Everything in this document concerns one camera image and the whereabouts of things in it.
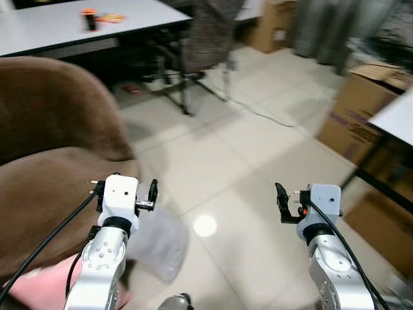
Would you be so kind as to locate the black bottle with orange cap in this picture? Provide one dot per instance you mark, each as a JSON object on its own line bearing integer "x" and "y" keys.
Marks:
{"x": 90, "y": 20}

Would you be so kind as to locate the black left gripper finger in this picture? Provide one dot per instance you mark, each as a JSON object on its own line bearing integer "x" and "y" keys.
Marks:
{"x": 153, "y": 191}

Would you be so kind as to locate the grey curtain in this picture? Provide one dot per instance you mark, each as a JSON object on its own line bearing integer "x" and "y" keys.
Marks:
{"x": 329, "y": 29}

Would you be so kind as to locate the grey robot foot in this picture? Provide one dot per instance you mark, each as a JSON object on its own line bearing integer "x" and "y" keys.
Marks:
{"x": 175, "y": 302}

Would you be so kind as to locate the white table with black frame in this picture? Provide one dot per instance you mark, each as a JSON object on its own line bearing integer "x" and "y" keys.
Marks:
{"x": 399, "y": 119}

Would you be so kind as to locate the grey pillow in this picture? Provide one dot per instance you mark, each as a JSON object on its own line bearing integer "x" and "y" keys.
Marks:
{"x": 161, "y": 242}

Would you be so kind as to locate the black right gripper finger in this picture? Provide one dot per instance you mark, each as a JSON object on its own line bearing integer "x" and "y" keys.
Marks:
{"x": 281, "y": 201}

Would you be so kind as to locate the dark woven office chair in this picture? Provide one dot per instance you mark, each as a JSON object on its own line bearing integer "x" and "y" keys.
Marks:
{"x": 206, "y": 32}

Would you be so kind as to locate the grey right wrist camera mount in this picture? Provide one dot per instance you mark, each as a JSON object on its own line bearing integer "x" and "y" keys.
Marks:
{"x": 326, "y": 200}

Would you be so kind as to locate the brown fabric sofa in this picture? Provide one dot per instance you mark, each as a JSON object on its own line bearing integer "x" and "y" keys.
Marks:
{"x": 51, "y": 110}

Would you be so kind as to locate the open printed cardboard box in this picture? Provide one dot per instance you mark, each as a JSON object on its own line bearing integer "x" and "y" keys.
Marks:
{"x": 352, "y": 113}

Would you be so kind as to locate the pink pillow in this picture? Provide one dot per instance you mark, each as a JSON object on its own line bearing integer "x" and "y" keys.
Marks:
{"x": 39, "y": 287}

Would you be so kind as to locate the white long table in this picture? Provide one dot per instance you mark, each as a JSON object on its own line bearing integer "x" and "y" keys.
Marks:
{"x": 51, "y": 26}

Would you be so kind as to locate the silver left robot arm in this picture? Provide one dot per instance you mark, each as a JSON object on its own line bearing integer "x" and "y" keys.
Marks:
{"x": 100, "y": 268}

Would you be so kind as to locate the plain brown cardboard box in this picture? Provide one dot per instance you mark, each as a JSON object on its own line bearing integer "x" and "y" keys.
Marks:
{"x": 381, "y": 226}

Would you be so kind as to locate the orange snack packet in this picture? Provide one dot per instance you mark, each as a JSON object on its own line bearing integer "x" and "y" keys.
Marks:
{"x": 111, "y": 18}

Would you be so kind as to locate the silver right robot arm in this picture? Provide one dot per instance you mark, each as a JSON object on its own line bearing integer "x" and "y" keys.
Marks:
{"x": 335, "y": 271}

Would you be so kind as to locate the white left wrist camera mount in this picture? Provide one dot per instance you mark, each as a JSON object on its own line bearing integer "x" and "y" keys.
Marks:
{"x": 120, "y": 197}

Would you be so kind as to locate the small brown cardboard box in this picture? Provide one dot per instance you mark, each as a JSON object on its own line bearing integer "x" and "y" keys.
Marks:
{"x": 274, "y": 26}

